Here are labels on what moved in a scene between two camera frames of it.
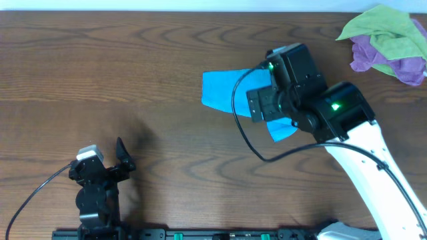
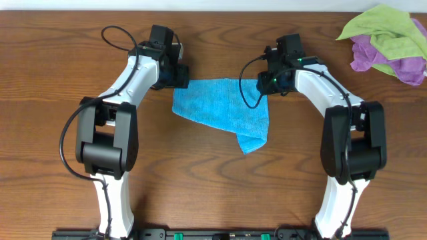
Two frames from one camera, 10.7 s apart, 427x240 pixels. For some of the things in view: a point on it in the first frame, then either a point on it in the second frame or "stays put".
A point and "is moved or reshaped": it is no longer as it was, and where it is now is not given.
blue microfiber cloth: (217, 88) is moved or reshaped
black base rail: (185, 234) stays put
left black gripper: (123, 172) to (183, 79)
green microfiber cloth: (393, 33) stays put
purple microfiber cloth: (410, 71) stays put
